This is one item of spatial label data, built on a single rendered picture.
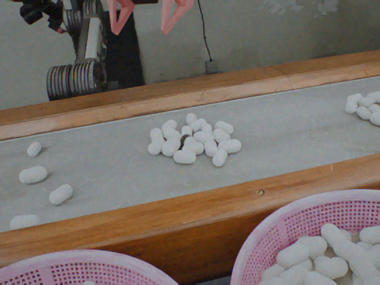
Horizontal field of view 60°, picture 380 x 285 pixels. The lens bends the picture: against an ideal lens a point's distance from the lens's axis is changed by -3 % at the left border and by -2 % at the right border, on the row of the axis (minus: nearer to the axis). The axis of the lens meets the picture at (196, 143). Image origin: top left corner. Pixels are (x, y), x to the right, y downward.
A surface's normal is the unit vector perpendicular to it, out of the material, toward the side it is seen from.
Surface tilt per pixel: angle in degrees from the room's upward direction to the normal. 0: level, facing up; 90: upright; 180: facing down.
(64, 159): 0
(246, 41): 90
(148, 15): 90
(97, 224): 0
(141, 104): 45
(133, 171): 0
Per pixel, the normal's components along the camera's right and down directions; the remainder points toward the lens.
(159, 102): 0.09, -0.29
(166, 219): -0.09, -0.87
